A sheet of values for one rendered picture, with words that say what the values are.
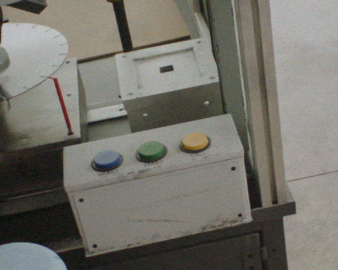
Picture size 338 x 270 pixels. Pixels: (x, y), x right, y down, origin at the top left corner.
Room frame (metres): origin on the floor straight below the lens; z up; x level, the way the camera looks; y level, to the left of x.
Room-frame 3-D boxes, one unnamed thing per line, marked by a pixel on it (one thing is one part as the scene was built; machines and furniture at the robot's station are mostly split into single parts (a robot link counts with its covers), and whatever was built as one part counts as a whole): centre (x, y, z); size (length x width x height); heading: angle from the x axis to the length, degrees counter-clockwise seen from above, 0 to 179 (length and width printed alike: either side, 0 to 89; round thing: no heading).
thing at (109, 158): (0.96, 0.15, 0.90); 0.04 x 0.04 x 0.02
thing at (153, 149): (0.97, 0.08, 0.90); 0.04 x 0.04 x 0.02
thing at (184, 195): (0.98, 0.08, 0.82); 0.28 x 0.11 x 0.15; 94
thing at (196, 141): (0.97, 0.01, 0.90); 0.04 x 0.04 x 0.02
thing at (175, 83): (1.23, 0.05, 0.82); 0.18 x 0.18 x 0.15; 4
